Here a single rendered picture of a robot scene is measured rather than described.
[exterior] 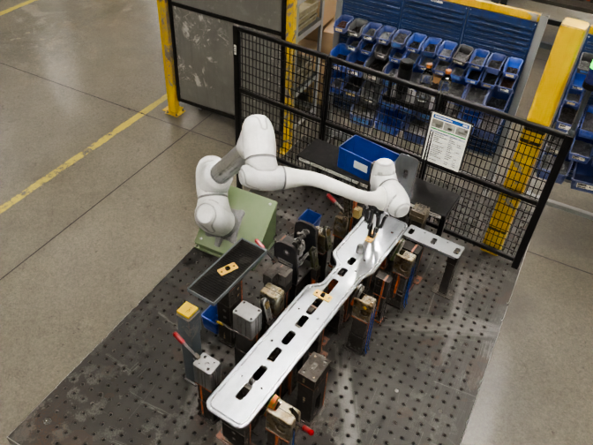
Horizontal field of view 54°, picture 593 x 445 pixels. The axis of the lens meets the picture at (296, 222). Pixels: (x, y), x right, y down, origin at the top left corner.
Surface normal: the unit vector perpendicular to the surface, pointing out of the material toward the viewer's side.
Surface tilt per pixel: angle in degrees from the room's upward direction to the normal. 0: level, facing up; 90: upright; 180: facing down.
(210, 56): 90
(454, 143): 90
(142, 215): 0
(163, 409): 0
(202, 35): 89
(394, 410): 0
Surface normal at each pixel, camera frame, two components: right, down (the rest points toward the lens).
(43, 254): 0.05, -0.75
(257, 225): -0.26, -0.16
